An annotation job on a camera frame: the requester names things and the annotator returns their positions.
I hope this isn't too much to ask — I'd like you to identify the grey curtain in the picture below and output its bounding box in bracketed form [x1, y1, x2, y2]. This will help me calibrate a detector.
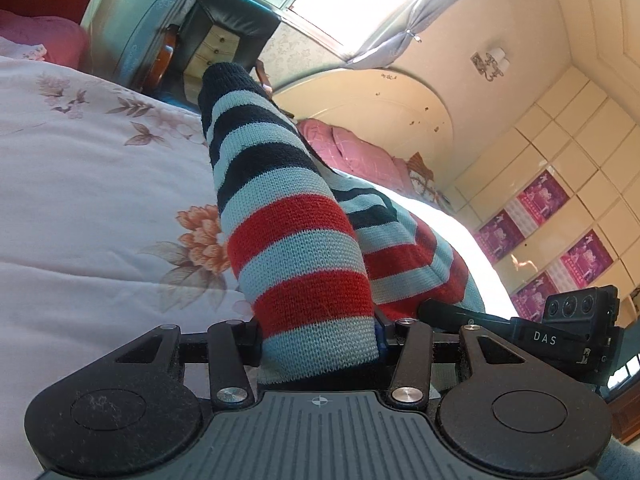
[345, 0, 482, 72]
[90, 0, 232, 92]

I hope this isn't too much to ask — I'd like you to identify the purple wall poster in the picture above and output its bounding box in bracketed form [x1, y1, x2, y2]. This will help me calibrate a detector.
[506, 170, 571, 227]
[474, 210, 525, 264]
[512, 272, 556, 322]
[547, 230, 615, 289]

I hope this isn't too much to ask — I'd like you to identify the cream arched headboard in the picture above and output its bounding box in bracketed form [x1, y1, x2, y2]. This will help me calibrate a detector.
[272, 67, 457, 197]

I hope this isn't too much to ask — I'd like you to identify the pink pillow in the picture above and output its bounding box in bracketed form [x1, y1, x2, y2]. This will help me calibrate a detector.
[297, 119, 352, 174]
[332, 126, 414, 194]

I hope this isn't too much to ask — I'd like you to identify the cream panelled wardrobe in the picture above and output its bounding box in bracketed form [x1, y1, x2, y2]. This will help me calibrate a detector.
[452, 65, 640, 322]

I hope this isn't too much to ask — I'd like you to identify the bright window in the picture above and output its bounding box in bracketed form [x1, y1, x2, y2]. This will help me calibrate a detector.
[220, 0, 451, 62]

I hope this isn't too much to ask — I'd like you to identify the wall sconce lamp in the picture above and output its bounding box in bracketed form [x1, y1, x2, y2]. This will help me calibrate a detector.
[470, 47, 512, 83]

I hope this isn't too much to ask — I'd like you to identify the floral pink blanket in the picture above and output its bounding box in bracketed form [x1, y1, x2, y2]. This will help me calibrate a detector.
[0, 55, 516, 480]

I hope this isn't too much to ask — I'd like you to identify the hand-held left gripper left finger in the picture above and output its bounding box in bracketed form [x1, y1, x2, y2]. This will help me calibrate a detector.
[107, 319, 263, 409]

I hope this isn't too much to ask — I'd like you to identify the black leather armchair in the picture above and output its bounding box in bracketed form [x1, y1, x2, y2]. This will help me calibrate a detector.
[150, 0, 282, 107]

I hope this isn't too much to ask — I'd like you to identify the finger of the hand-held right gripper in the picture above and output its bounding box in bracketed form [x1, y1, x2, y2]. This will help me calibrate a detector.
[419, 299, 518, 333]

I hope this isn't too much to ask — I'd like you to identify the striped knit sweater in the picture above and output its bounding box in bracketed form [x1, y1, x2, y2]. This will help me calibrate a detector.
[197, 62, 487, 392]

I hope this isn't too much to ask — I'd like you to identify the patterned cushion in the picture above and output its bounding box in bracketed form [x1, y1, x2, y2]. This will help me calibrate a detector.
[405, 152, 454, 212]

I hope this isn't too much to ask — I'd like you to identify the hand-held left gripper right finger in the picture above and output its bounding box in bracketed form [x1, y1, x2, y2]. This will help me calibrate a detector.
[372, 310, 538, 406]

